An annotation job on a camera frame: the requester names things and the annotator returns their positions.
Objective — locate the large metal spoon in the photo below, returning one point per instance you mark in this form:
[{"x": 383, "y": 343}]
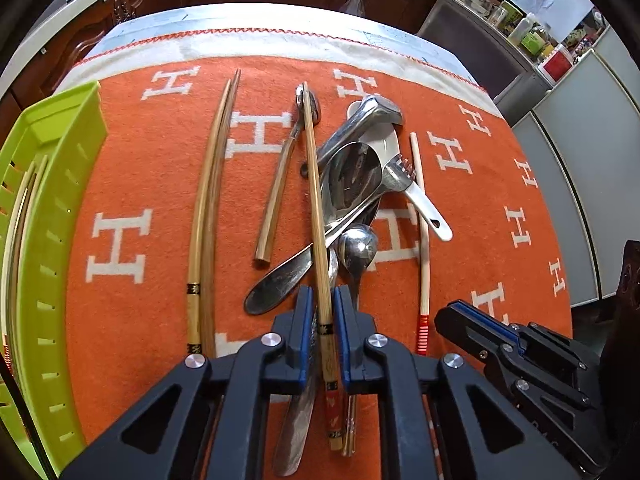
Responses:
[{"x": 350, "y": 180}]

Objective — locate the red box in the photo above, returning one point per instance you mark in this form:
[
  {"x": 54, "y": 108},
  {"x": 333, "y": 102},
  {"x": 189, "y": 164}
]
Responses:
[{"x": 557, "y": 62}]

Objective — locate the small metal spoon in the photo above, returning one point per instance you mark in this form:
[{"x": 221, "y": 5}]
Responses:
[{"x": 357, "y": 250}]

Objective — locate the orange patterned blanket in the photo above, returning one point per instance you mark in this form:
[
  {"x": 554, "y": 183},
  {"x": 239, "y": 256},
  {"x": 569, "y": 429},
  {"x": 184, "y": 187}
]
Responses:
[{"x": 165, "y": 160}]

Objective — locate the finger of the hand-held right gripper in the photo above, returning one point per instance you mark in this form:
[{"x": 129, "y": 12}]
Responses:
[
  {"x": 465, "y": 332},
  {"x": 550, "y": 350}
]

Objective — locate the white bottle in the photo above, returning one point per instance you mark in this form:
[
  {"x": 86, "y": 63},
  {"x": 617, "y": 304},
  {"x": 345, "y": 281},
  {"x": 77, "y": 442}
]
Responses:
[{"x": 524, "y": 27}]

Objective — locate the pale chopstick red bands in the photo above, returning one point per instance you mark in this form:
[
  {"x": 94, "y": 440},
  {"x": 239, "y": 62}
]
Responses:
[
  {"x": 20, "y": 210},
  {"x": 14, "y": 240},
  {"x": 424, "y": 260}
]

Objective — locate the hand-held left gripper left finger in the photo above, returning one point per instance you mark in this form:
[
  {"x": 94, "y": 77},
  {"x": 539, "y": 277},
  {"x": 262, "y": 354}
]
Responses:
[{"x": 307, "y": 330}]

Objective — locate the grey steel appliance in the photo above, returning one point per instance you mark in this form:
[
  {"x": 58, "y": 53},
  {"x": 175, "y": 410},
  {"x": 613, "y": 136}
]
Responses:
[{"x": 480, "y": 55}]

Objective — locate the bamboo chopstick patterned end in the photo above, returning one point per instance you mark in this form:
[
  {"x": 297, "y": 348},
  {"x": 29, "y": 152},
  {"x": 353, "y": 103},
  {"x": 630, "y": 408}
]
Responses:
[{"x": 314, "y": 200}]

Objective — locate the metal fork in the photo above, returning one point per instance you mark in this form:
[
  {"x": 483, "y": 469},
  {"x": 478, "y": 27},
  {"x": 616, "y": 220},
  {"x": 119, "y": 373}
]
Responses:
[{"x": 280, "y": 280}]

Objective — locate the green plastic utensil tray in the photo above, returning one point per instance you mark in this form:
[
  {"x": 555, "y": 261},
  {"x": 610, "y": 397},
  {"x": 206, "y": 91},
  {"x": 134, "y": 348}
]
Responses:
[{"x": 65, "y": 170}]

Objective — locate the hanging clear plastic bag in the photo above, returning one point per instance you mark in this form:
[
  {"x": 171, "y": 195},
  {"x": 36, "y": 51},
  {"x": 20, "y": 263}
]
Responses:
[{"x": 355, "y": 5}]

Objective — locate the white kitchen counter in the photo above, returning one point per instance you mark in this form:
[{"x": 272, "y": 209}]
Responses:
[{"x": 60, "y": 20}]

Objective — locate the white spoon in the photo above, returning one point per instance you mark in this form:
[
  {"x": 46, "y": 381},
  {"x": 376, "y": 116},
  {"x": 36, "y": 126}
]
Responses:
[{"x": 425, "y": 205}]

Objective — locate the grey refrigerator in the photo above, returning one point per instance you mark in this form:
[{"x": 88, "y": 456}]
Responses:
[{"x": 575, "y": 170}]

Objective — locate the long brown wooden chopstick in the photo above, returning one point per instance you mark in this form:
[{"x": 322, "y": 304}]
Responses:
[
  {"x": 209, "y": 260},
  {"x": 194, "y": 260}
]

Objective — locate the green jar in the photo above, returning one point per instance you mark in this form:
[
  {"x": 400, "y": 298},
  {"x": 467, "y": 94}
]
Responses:
[{"x": 506, "y": 14}]

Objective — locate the green packet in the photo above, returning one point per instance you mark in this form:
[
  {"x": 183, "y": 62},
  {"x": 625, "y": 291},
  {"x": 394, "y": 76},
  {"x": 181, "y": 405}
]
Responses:
[{"x": 535, "y": 40}]

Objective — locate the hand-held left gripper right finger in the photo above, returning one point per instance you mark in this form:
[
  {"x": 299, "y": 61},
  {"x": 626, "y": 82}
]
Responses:
[{"x": 342, "y": 330}]

